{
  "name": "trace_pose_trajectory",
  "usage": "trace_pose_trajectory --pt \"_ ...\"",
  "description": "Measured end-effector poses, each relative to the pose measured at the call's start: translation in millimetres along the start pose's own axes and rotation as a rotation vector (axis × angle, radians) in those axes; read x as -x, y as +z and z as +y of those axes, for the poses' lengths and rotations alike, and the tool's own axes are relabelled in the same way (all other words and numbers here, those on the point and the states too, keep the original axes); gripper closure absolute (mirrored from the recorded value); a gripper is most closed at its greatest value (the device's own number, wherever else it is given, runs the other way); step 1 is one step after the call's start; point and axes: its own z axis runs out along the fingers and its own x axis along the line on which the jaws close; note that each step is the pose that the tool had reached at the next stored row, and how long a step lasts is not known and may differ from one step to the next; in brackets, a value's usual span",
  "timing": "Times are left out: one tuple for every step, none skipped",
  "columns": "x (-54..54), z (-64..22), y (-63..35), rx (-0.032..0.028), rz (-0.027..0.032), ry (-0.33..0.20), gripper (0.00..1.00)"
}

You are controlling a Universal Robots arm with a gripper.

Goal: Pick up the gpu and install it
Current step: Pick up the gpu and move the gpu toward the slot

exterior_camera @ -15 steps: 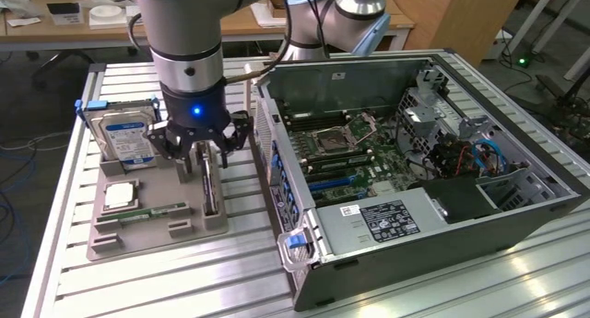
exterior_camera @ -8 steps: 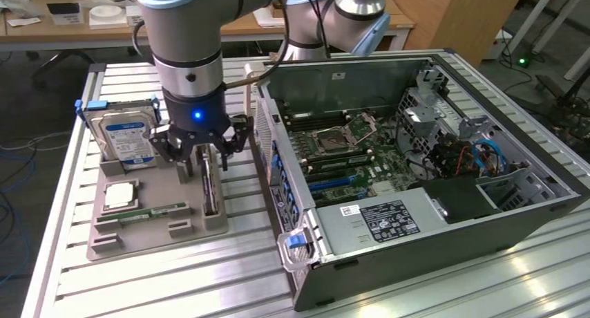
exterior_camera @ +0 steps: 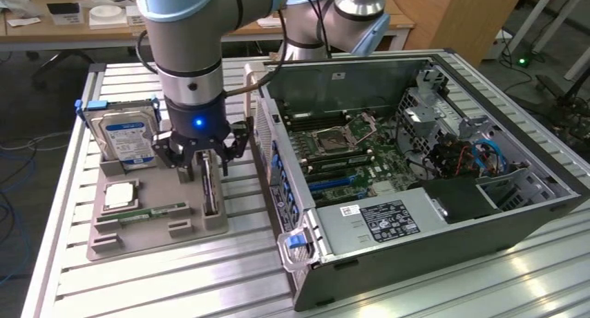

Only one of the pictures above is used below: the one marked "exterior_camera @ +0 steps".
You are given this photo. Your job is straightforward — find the black chair base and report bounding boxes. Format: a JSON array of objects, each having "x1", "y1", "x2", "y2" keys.
[
  {"x1": 534, "y1": 74, "x2": 590, "y2": 142},
  {"x1": 27, "y1": 50, "x2": 96, "y2": 88}
]

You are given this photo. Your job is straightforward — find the red wire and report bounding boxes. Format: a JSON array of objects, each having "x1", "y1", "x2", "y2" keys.
[{"x1": 454, "y1": 143, "x2": 475, "y2": 176}]

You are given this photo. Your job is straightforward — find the hard disk with blue carrier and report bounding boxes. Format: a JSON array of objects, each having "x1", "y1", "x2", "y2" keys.
[{"x1": 73, "y1": 95, "x2": 160, "y2": 171}]

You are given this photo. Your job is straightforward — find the blue floor cable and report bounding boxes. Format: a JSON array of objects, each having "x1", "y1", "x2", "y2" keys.
[{"x1": 0, "y1": 148, "x2": 40, "y2": 286}]

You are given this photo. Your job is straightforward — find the CPU socket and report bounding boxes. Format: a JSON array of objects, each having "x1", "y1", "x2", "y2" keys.
[{"x1": 311, "y1": 128, "x2": 356, "y2": 153}]

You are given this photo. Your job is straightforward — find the blue wire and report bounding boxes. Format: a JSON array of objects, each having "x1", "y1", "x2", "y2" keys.
[{"x1": 470, "y1": 138, "x2": 511, "y2": 178}]

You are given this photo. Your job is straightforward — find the graphics card with fan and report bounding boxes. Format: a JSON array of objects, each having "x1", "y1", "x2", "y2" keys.
[{"x1": 195, "y1": 150, "x2": 222, "y2": 218}]

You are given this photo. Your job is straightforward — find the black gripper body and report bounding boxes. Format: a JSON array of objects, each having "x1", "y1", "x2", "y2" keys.
[{"x1": 165, "y1": 95, "x2": 232, "y2": 169}]

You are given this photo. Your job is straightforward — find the grey parts rack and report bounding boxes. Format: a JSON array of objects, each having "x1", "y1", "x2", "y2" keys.
[{"x1": 85, "y1": 120, "x2": 231, "y2": 263}]

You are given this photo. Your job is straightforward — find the silver CPU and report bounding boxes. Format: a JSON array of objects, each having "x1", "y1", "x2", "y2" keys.
[{"x1": 101, "y1": 182, "x2": 139, "y2": 212}]

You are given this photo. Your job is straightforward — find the light wooden desk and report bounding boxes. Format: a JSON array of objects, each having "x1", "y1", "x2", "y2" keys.
[
  {"x1": 0, "y1": 0, "x2": 156, "y2": 53},
  {"x1": 219, "y1": 10, "x2": 415, "y2": 62}
]

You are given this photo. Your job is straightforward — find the silver perforated disk bay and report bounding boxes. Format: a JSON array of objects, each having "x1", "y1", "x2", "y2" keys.
[{"x1": 395, "y1": 68, "x2": 464, "y2": 156}]

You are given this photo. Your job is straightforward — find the blue case latch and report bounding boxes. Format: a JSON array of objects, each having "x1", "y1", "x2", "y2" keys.
[{"x1": 284, "y1": 234, "x2": 308, "y2": 252}]

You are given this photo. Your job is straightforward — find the white box with round hollow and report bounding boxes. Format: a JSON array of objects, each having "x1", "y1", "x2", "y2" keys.
[{"x1": 88, "y1": 5, "x2": 129, "y2": 30}]

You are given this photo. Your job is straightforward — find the grey power supply unit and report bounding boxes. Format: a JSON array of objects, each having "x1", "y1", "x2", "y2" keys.
[{"x1": 315, "y1": 187, "x2": 451, "y2": 257}]

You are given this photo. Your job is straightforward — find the green RAM stick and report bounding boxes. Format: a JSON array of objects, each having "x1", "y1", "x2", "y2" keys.
[
  {"x1": 100, "y1": 202, "x2": 188, "y2": 222},
  {"x1": 304, "y1": 154, "x2": 374, "y2": 171}
]

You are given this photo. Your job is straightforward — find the wooden cabinet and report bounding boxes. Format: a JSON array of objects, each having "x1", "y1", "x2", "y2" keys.
[{"x1": 382, "y1": 0, "x2": 529, "y2": 66}]

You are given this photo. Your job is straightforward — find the white paper label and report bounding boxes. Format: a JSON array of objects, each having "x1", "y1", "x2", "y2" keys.
[{"x1": 5, "y1": 17, "x2": 43, "y2": 28}]

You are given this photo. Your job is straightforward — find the white table frame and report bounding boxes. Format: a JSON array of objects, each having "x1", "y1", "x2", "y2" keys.
[{"x1": 505, "y1": 0, "x2": 590, "y2": 81}]

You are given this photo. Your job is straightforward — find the silver slanted disk bay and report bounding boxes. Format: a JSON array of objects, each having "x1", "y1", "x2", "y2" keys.
[{"x1": 474, "y1": 165, "x2": 557, "y2": 214}]

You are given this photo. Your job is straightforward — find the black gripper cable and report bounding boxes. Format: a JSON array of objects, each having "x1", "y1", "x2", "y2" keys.
[{"x1": 136, "y1": 0, "x2": 334, "y2": 97}]

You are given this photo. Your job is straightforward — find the blue expansion slot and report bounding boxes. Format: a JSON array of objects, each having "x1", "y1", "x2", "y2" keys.
[{"x1": 307, "y1": 177, "x2": 352, "y2": 192}]

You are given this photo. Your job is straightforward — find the dark grey PC case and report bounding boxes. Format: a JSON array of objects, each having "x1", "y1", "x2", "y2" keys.
[{"x1": 243, "y1": 54, "x2": 590, "y2": 312}]

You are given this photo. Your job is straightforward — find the white floor cable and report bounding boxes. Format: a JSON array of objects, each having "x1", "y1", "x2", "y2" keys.
[{"x1": 0, "y1": 131, "x2": 69, "y2": 152}]

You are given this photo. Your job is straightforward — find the plain white labelled box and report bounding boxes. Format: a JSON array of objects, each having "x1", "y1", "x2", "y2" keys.
[{"x1": 124, "y1": 5, "x2": 148, "y2": 27}]

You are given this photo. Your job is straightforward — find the white box with black top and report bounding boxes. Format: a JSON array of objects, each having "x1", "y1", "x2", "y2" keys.
[{"x1": 45, "y1": 2, "x2": 88, "y2": 26}]

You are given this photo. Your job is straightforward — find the green motherboard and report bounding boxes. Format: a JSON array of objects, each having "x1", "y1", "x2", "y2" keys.
[{"x1": 275, "y1": 102, "x2": 423, "y2": 208}]

